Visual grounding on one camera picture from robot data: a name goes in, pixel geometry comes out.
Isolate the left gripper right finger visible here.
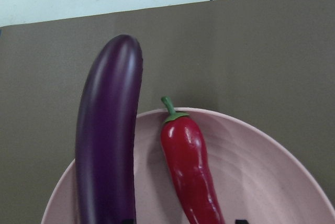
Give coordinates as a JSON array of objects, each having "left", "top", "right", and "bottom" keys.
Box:
[{"left": 235, "top": 219, "right": 249, "bottom": 224}]

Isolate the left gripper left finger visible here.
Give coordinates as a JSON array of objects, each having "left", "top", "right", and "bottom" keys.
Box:
[{"left": 121, "top": 219, "right": 135, "bottom": 224}]

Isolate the purple eggplant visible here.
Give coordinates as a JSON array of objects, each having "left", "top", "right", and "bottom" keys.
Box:
[{"left": 75, "top": 35, "right": 143, "bottom": 223}]

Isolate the red chili pepper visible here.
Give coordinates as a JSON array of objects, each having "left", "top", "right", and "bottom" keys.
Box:
[{"left": 160, "top": 96, "right": 225, "bottom": 223}]

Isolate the pink plate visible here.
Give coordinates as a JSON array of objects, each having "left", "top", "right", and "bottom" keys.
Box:
[{"left": 40, "top": 107, "right": 335, "bottom": 224}]

